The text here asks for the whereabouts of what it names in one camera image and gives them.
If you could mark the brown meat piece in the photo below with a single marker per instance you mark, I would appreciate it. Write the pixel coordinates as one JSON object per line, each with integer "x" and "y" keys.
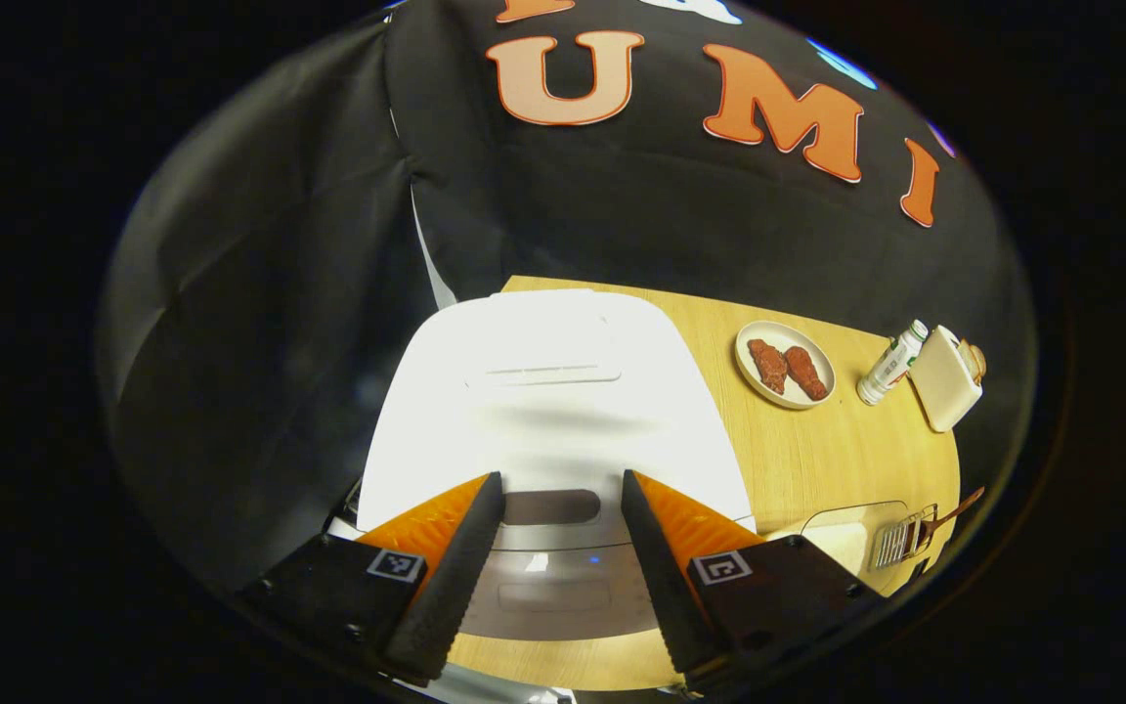
{"x": 807, "y": 374}
{"x": 768, "y": 367}

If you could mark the black backdrop cloth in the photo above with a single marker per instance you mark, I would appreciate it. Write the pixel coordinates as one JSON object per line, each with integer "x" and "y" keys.
{"x": 622, "y": 215}

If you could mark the white drink bottle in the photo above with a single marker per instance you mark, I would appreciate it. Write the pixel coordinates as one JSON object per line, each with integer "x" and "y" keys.
{"x": 890, "y": 367}

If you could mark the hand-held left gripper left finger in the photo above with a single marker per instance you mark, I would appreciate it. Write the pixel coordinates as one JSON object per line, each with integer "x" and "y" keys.
{"x": 451, "y": 577}

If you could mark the white toaster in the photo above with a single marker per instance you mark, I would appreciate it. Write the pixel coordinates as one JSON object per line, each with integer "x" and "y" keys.
{"x": 944, "y": 381}

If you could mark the toast bread slice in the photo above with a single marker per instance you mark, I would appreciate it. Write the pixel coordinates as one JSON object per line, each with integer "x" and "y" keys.
{"x": 974, "y": 360}

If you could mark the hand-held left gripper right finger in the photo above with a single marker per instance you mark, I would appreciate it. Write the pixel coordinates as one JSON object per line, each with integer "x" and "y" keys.
{"x": 661, "y": 577}

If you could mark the white round plate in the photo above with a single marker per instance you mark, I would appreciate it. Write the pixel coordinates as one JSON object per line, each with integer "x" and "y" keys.
{"x": 812, "y": 342}

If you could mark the white rice cooker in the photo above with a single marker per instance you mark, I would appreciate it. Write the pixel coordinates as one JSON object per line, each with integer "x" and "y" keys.
{"x": 543, "y": 420}

